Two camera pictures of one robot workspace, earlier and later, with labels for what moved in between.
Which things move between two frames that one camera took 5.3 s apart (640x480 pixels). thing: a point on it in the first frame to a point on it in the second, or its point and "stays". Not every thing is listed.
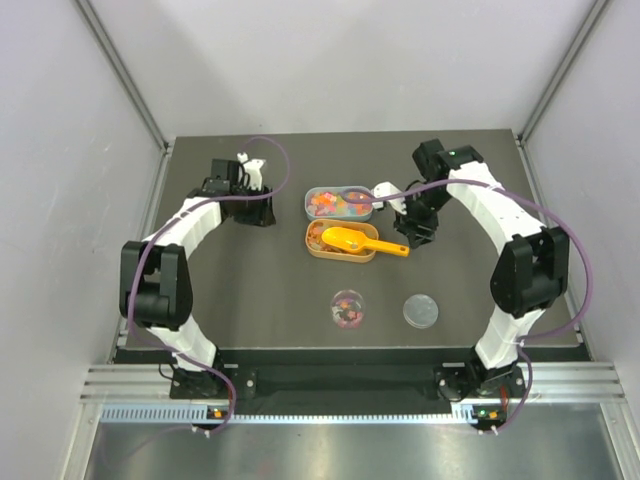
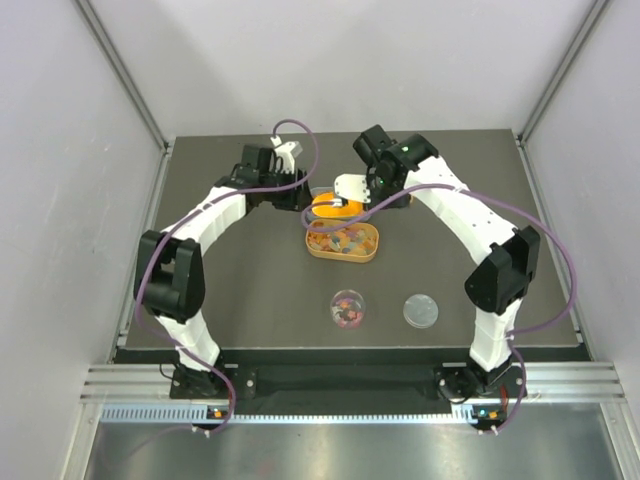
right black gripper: x=409 y=223 to x=370 y=183
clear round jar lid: x=420 y=311 stays
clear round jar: x=348 y=308 stays
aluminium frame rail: x=164 y=144 stays
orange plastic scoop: x=352 y=241 to x=322 y=206
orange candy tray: x=318 y=249 stays
